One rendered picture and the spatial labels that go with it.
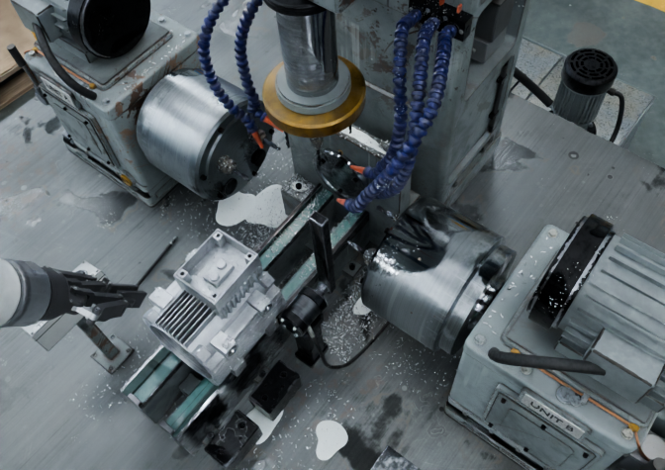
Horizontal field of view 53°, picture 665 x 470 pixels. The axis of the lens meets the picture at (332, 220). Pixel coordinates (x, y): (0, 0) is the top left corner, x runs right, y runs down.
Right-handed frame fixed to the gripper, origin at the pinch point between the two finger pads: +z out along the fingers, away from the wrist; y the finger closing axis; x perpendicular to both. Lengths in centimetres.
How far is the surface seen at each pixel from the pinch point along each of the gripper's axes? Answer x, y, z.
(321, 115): -42.4, -10.8, 8.5
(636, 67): -140, -28, 219
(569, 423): -20, -68, 18
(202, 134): -28.2, 17.1, 21.5
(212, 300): -5.5, -10.0, 9.0
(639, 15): -168, -15, 235
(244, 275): -11.2, -10.7, 13.9
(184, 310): -0.4, -5.1, 10.9
